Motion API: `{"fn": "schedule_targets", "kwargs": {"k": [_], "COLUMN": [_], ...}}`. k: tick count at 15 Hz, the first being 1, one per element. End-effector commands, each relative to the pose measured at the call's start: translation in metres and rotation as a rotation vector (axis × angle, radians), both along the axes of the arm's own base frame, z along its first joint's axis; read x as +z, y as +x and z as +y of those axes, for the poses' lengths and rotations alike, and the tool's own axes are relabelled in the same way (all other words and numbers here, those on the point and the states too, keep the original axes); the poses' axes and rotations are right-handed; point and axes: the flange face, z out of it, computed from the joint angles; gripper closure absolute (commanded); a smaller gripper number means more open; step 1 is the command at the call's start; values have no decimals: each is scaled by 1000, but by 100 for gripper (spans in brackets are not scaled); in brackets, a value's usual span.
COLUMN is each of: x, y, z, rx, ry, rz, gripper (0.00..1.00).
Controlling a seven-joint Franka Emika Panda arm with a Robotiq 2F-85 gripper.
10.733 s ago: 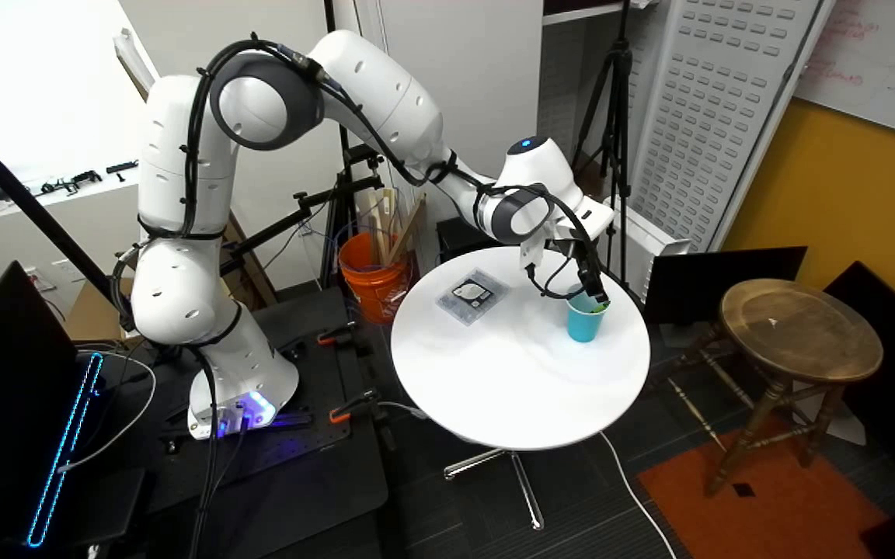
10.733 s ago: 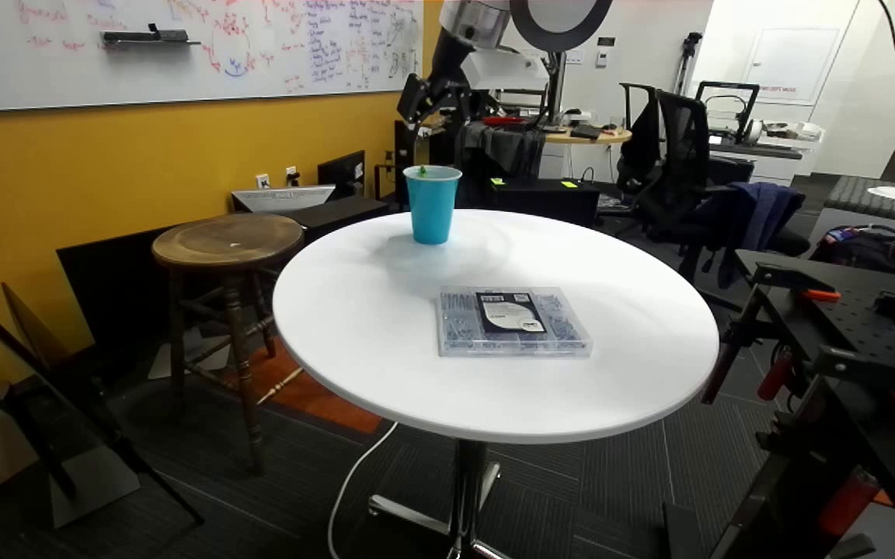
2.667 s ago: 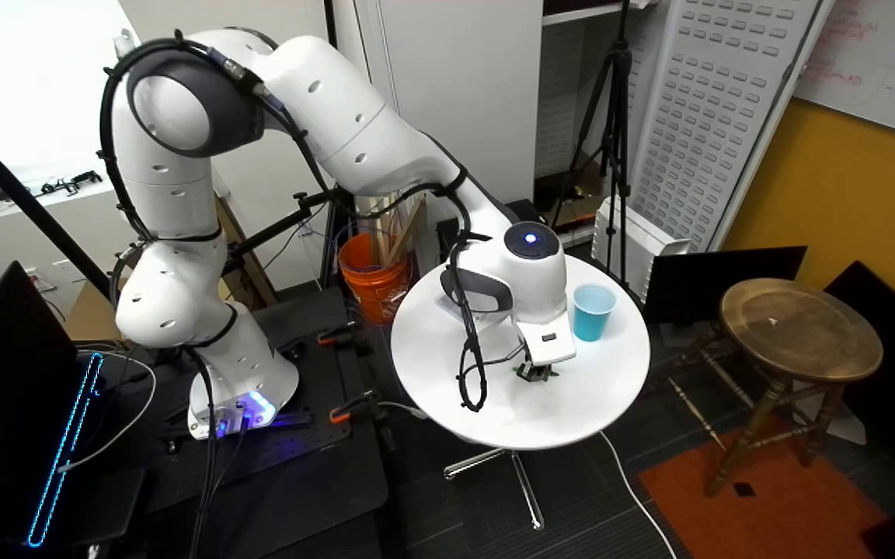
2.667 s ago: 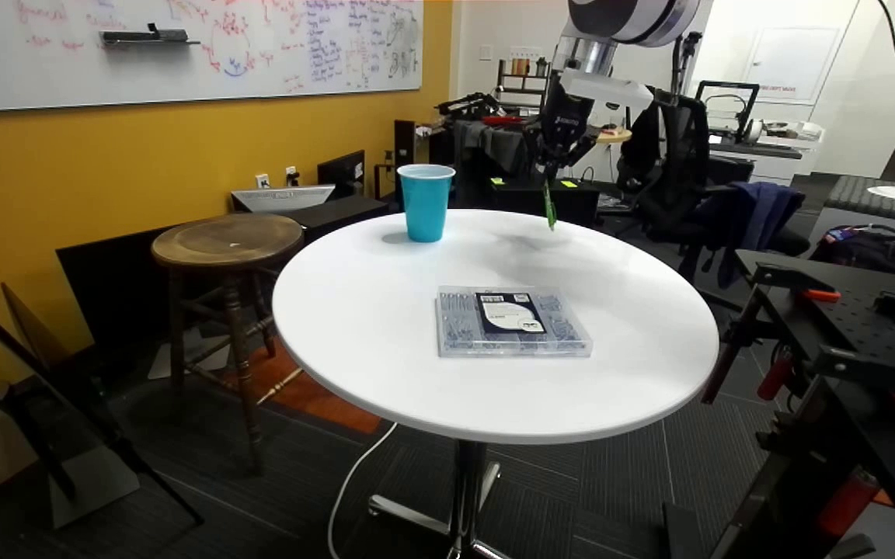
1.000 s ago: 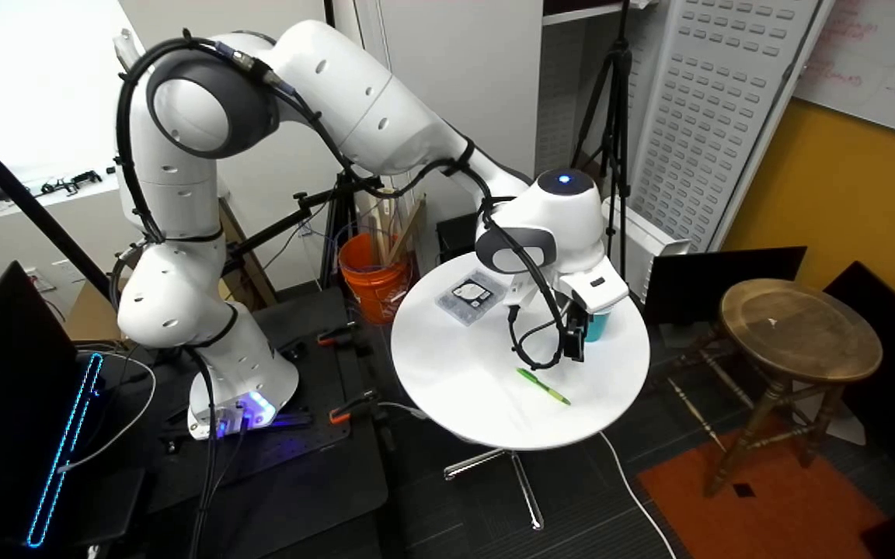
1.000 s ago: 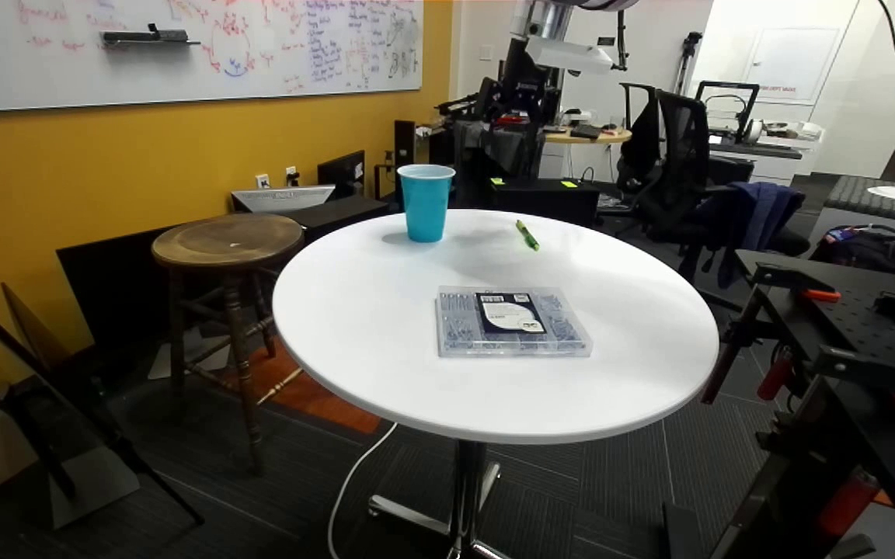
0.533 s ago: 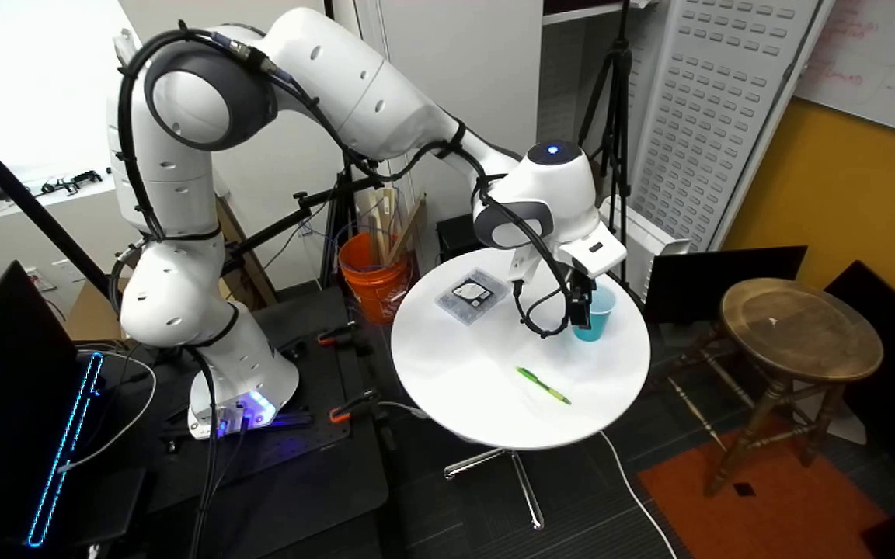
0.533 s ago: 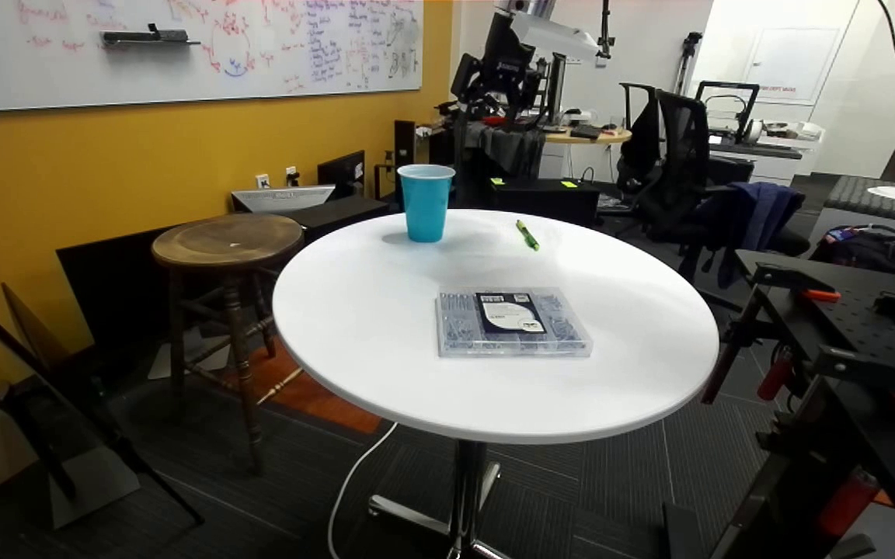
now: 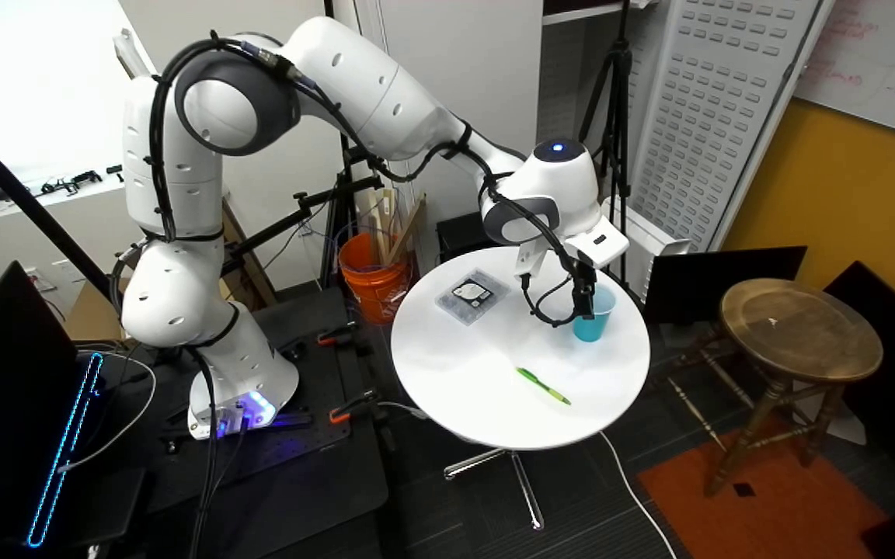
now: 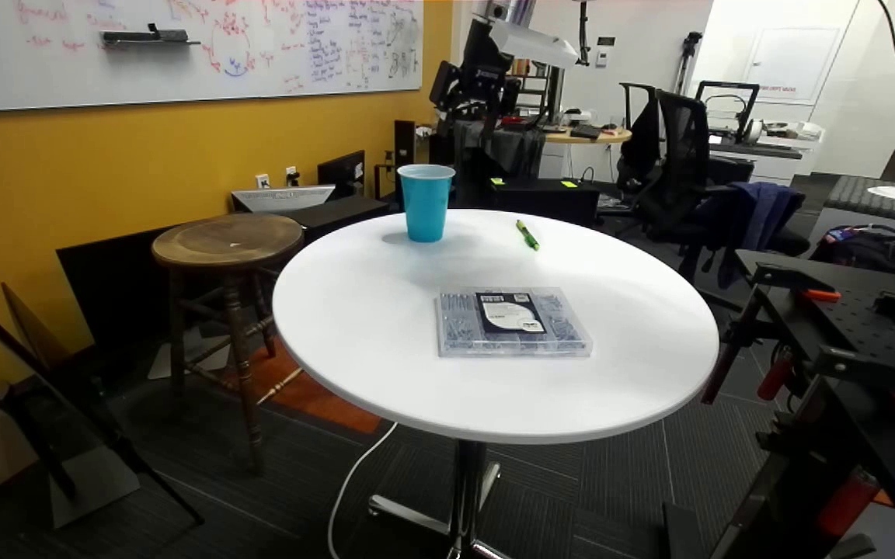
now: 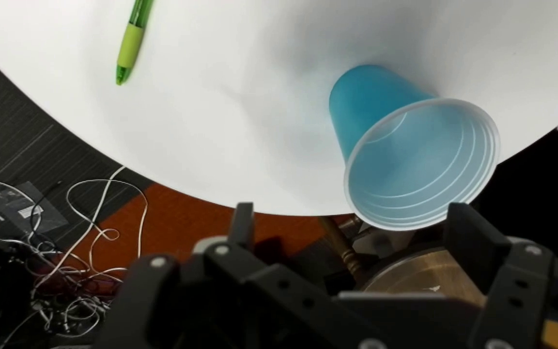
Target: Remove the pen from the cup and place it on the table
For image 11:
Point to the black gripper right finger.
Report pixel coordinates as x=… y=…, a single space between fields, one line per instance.
x=511 y=278

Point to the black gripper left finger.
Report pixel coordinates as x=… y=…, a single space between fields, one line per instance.
x=227 y=292

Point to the green pen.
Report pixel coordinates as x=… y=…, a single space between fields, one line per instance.
x=134 y=40

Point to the blue plastic cup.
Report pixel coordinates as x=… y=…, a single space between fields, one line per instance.
x=415 y=162

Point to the round wooden stool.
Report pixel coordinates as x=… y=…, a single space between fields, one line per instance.
x=420 y=272

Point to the black power adapter box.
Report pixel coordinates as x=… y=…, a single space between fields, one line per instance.
x=23 y=206

